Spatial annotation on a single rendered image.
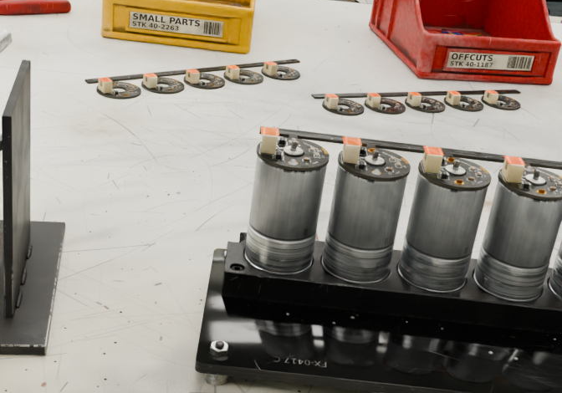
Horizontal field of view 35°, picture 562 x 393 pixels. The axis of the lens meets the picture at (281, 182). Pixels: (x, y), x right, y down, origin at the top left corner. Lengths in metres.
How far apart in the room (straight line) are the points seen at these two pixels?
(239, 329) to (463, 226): 0.08
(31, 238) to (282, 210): 0.11
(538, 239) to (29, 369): 0.17
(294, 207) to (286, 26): 0.39
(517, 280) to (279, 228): 0.08
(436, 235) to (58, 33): 0.36
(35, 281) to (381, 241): 0.12
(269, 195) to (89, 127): 0.19
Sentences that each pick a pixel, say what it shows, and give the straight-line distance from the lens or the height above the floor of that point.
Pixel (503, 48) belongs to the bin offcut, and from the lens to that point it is 0.62.
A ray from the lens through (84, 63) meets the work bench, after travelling 0.56.
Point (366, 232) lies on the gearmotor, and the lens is 0.31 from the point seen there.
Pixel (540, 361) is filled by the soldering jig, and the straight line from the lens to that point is 0.32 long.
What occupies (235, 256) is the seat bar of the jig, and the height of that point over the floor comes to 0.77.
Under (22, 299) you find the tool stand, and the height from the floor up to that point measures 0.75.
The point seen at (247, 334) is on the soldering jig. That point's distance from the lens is 0.30.
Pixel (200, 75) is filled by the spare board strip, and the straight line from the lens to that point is 0.55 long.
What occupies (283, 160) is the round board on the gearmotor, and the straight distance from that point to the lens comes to 0.30.
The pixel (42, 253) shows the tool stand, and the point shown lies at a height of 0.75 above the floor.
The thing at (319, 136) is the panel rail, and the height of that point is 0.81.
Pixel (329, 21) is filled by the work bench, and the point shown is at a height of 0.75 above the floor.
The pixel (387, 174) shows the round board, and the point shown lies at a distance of 0.30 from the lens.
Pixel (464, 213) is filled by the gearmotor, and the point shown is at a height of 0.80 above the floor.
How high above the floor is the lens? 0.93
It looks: 26 degrees down
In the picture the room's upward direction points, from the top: 8 degrees clockwise
